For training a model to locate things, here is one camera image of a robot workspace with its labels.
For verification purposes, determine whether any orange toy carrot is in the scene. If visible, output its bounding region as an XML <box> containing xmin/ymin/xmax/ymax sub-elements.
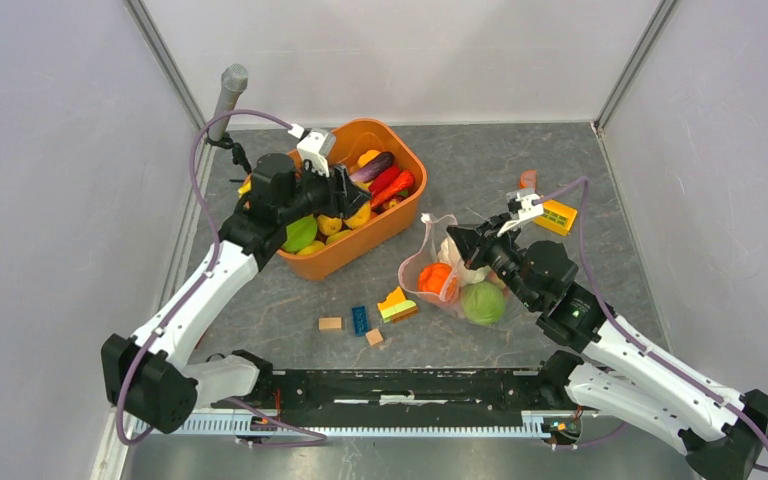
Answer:
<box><xmin>370</xmin><ymin>170</ymin><xmax>415</xmax><ymax>209</ymax></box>

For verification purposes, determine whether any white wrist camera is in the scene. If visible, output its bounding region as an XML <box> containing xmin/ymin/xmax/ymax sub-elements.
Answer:
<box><xmin>296</xmin><ymin>128</ymin><xmax>336</xmax><ymax>178</ymax></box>
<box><xmin>496</xmin><ymin>188</ymin><xmax>544</xmax><ymax>237</ymax></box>

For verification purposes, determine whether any green toy cabbage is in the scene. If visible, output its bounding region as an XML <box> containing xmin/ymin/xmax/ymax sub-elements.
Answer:
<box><xmin>460</xmin><ymin>281</ymin><xmax>506</xmax><ymax>325</ymax></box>

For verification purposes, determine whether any green toy starfruit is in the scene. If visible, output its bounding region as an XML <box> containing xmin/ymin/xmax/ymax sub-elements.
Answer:
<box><xmin>282</xmin><ymin>215</ymin><xmax>318</xmax><ymax>254</ymax></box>

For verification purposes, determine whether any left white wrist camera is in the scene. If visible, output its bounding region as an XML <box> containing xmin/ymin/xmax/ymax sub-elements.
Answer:
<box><xmin>296</xmin><ymin>128</ymin><xmax>336</xmax><ymax>178</ymax></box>

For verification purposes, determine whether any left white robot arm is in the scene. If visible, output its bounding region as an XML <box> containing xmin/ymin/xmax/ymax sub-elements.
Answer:
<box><xmin>101</xmin><ymin>153</ymin><xmax>371</xmax><ymax>434</ymax></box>

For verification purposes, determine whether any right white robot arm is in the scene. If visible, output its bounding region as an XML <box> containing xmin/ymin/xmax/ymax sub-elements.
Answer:
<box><xmin>446</xmin><ymin>220</ymin><xmax>768</xmax><ymax>479</ymax></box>

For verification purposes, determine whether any orange green layered toy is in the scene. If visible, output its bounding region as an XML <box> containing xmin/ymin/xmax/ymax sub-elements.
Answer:
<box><xmin>377</xmin><ymin>287</ymin><xmax>419</xmax><ymax>323</ymax></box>

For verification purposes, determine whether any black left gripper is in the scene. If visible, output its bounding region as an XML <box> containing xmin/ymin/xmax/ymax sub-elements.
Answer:
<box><xmin>279</xmin><ymin>157</ymin><xmax>373</xmax><ymax>225</ymax></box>

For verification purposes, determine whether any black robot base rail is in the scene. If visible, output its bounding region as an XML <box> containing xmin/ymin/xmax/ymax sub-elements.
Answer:
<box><xmin>244</xmin><ymin>368</ymin><xmax>578</xmax><ymax>428</ymax></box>

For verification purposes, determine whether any clear zip top bag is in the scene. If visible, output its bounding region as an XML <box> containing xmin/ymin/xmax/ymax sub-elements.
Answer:
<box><xmin>398</xmin><ymin>213</ymin><xmax>510</xmax><ymax>326</ymax></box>

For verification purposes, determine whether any orange toy pumpkin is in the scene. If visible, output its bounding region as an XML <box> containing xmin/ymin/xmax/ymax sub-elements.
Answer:
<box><xmin>417</xmin><ymin>262</ymin><xmax>458</xmax><ymax>300</ymax></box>

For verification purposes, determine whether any yellow toy lemon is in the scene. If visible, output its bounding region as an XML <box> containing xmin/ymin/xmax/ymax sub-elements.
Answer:
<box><xmin>316</xmin><ymin>215</ymin><xmax>344</xmax><ymax>237</ymax></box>

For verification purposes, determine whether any grey microphone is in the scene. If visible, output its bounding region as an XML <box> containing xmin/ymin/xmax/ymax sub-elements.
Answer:
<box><xmin>208</xmin><ymin>63</ymin><xmax>249</xmax><ymax>142</ymax></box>

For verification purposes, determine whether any small tan wooden cube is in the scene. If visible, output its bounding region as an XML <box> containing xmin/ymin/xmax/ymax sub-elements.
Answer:
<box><xmin>365</xmin><ymin>328</ymin><xmax>385</xmax><ymax>347</ymax></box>

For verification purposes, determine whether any white toy cauliflower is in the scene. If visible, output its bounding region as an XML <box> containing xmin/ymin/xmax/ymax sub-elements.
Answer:
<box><xmin>437</xmin><ymin>236</ymin><xmax>492</xmax><ymax>285</ymax></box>

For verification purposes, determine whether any orange semicircle toy block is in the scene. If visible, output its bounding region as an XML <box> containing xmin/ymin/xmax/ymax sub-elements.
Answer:
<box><xmin>518</xmin><ymin>170</ymin><xmax>538</xmax><ymax>190</ymax></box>

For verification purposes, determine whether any purple toy eggplant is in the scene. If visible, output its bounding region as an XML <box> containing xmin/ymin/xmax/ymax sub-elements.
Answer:
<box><xmin>350</xmin><ymin>151</ymin><xmax>395</xmax><ymax>184</ymax></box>

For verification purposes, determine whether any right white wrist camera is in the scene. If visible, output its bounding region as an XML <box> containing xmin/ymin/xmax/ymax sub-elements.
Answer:
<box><xmin>496</xmin><ymin>188</ymin><xmax>544</xmax><ymax>237</ymax></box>

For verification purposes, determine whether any orange plastic tub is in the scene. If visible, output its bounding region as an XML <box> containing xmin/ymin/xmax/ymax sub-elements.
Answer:
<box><xmin>276</xmin><ymin>118</ymin><xmax>428</xmax><ymax>281</ymax></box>

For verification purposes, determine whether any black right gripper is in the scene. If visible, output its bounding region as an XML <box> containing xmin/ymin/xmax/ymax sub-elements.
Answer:
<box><xmin>446</xmin><ymin>212</ymin><xmax>539</xmax><ymax>310</ymax></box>

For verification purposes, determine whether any yellow toy bell pepper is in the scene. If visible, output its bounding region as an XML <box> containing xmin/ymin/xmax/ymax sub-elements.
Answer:
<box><xmin>344</xmin><ymin>202</ymin><xmax>373</xmax><ymax>230</ymax></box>

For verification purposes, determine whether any tan wooden block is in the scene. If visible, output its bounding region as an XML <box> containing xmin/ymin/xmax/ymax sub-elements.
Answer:
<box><xmin>318</xmin><ymin>317</ymin><xmax>343</xmax><ymax>332</ymax></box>

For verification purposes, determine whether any blue toy brick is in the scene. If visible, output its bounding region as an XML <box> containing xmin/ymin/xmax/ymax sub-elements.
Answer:
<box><xmin>351</xmin><ymin>305</ymin><xmax>370</xmax><ymax>337</ymax></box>

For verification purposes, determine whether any red toy chili pepper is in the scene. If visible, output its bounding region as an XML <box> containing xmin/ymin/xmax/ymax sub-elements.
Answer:
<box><xmin>369</xmin><ymin>165</ymin><xmax>402</xmax><ymax>196</ymax></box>

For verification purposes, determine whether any yellow toy waffle block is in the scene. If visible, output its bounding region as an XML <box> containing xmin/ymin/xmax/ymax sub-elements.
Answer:
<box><xmin>534</xmin><ymin>200</ymin><xmax>578</xmax><ymax>236</ymax></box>

